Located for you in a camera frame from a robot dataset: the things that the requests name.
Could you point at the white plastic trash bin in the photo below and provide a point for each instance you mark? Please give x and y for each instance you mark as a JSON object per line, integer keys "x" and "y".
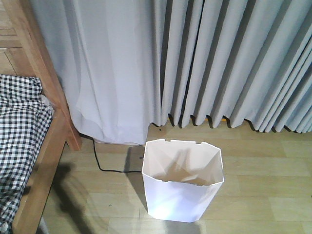
{"x": 180, "y": 178}

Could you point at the white sheer curtain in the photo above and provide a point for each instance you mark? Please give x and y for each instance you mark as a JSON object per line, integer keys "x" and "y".
{"x": 102, "y": 52}

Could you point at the grey pleated curtain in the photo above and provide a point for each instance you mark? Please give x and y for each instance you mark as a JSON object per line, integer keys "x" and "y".
{"x": 234, "y": 59}

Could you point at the black white checkered bedding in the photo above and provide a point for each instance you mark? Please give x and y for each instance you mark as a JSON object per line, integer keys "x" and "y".
{"x": 25, "y": 117}

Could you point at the grey round rug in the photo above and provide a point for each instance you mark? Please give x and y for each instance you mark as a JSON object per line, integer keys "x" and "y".
{"x": 42, "y": 227}

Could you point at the wooden bed frame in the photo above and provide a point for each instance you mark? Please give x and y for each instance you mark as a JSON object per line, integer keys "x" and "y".
{"x": 23, "y": 53}

